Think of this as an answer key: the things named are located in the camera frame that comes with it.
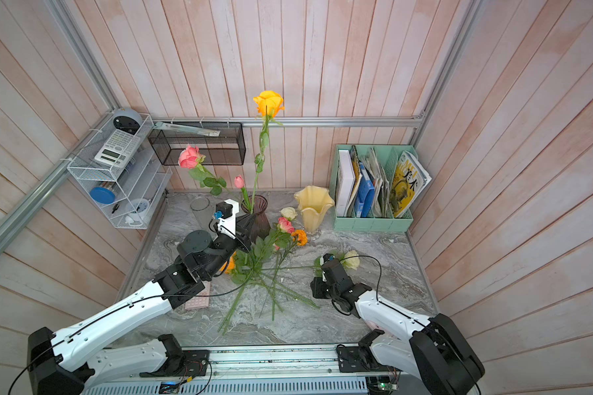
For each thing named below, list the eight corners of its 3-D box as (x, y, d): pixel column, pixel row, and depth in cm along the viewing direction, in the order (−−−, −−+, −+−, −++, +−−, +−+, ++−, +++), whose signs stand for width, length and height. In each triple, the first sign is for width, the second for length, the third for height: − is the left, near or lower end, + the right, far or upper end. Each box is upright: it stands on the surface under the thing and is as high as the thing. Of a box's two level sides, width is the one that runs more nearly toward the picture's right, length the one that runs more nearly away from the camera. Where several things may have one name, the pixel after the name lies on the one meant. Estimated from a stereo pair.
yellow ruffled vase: (288, 231, 104) (288, 199, 89) (306, 213, 111) (309, 180, 95) (311, 246, 100) (315, 215, 84) (328, 226, 106) (335, 194, 91)
